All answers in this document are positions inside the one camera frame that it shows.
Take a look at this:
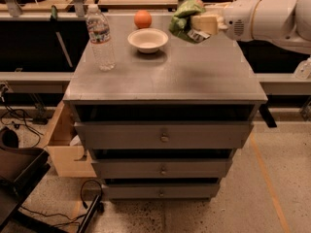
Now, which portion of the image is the bottom grey drawer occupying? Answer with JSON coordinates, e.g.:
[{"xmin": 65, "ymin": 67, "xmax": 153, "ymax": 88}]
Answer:
[{"xmin": 103, "ymin": 183, "xmax": 220, "ymax": 200}]

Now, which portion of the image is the orange fruit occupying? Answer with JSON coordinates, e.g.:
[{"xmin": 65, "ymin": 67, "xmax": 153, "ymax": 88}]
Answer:
[{"xmin": 134, "ymin": 10, "xmax": 152, "ymax": 29}]

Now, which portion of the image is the light wooden box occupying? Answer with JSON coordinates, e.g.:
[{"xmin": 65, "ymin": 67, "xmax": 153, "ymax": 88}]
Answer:
[{"xmin": 41, "ymin": 102, "xmax": 95, "ymax": 178}]

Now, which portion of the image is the middle grey drawer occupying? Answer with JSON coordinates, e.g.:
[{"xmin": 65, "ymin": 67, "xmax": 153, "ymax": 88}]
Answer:
[{"xmin": 92, "ymin": 158, "xmax": 232, "ymax": 179}]

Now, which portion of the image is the grey drawer cabinet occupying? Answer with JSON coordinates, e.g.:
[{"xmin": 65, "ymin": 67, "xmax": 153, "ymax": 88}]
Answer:
[{"xmin": 63, "ymin": 15, "xmax": 267, "ymax": 186}]

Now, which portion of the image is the white paper bowl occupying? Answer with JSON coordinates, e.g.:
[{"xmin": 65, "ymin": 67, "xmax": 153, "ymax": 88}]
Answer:
[{"xmin": 127, "ymin": 28, "xmax": 168, "ymax": 53}]

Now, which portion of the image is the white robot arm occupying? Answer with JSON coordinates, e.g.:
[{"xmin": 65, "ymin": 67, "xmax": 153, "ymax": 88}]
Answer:
[{"xmin": 190, "ymin": 0, "xmax": 311, "ymax": 54}]

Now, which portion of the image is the clear plastic water bottle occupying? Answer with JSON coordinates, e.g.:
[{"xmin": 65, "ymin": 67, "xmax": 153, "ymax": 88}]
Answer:
[{"xmin": 86, "ymin": 4, "xmax": 116, "ymax": 71}]

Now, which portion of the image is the top grey drawer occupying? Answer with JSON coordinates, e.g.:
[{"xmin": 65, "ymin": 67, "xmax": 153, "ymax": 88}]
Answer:
[{"xmin": 75, "ymin": 122, "xmax": 254, "ymax": 150}]

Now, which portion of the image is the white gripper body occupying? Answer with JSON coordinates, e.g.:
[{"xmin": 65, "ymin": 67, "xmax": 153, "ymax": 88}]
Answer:
[{"xmin": 224, "ymin": 0, "xmax": 261, "ymax": 42}]

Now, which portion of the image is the grey drawer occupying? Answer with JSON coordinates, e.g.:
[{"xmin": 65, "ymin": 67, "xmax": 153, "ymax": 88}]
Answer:
[
  {"xmin": 103, "ymin": 183, "xmax": 220, "ymax": 200},
  {"xmin": 75, "ymin": 122, "xmax": 254, "ymax": 150},
  {"xmin": 92, "ymin": 158, "xmax": 232, "ymax": 179}
]

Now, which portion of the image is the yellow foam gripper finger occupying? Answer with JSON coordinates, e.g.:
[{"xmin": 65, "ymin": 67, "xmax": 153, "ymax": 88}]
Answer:
[{"xmin": 190, "ymin": 15, "xmax": 227, "ymax": 35}]

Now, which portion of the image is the green jalapeno chip bag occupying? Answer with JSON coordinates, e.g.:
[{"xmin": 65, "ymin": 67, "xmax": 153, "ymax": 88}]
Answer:
[{"xmin": 169, "ymin": 0, "xmax": 210, "ymax": 44}]

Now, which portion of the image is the black floor cable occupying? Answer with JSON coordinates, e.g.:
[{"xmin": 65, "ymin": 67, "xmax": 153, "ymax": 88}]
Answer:
[{"xmin": 0, "ymin": 90, "xmax": 45, "ymax": 148}]

